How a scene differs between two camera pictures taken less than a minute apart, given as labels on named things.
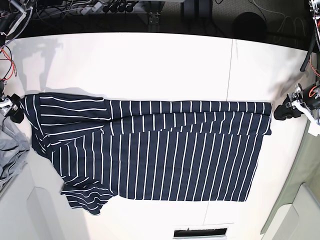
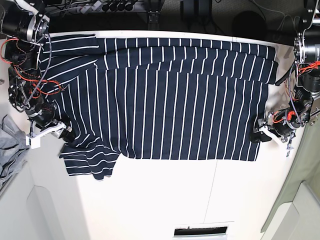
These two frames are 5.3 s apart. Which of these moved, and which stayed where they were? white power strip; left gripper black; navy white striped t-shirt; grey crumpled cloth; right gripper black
Moved: left gripper black; navy white striped t-shirt; right gripper black
Stayed: grey crumpled cloth; white power strip
